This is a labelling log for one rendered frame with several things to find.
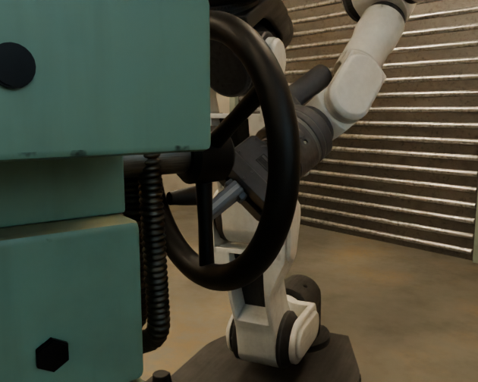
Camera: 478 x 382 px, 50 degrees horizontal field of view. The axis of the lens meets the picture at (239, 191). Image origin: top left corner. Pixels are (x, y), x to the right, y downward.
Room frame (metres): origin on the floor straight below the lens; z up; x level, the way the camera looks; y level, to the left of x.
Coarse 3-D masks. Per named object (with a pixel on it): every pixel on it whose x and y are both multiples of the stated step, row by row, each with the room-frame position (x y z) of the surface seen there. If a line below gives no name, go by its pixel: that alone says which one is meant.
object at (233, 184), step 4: (228, 180) 0.67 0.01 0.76; (232, 180) 0.67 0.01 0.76; (228, 184) 0.66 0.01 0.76; (232, 184) 0.66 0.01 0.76; (236, 184) 0.66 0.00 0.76; (228, 188) 0.65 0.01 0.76; (232, 188) 0.65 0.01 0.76; (220, 192) 0.65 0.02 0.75; (224, 192) 0.65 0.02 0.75; (228, 192) 0.65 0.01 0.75; (216, 196) 0.64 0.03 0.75; (220, 196) 0.65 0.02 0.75; (224, 196) 0.65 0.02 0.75; (212, 200) 0.64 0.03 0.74; (216, 200) 0.64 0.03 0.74; (220, 200) 0.64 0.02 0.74; (212, 204) 0.64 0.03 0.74
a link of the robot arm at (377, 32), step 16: (352, 0) 0.90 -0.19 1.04; (368, 0) 0.88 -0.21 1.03; (384, 0) 0.86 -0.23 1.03; (400, 0) 0.85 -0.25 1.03; (352, 16) 0.92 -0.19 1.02; (368, 16) 0.85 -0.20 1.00; (384, 16) 0.84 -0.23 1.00; (400, 16) 0.85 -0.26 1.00; (368, 32) 0.82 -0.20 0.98; (384, 32) 0.82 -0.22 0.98; (400, 32) 0.85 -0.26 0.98; (352, 48) 0.81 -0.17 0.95; (368, 48) 0.80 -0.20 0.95; (384, 48) 0.82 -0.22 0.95
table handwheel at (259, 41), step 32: (224, 32) 0.49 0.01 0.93; (256, 32) 0.48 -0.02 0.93; (256, 64) 0.45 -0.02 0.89; (256, 96) 0.46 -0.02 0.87; (288, 96) 0.44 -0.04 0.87; (224, 128) 0.50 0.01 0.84; (288, 128) 0.43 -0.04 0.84; (128, 160) 0.48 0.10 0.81; (192, 160) 0.51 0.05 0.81; (224, 160) 0.52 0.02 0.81; (288, 160) 0.42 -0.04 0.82; (288, 192) 0.43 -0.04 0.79; (288, 224) 0.44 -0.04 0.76; (192, 256) 0.56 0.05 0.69; (256, 256) 0.45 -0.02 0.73; (224, 288) 0.50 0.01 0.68
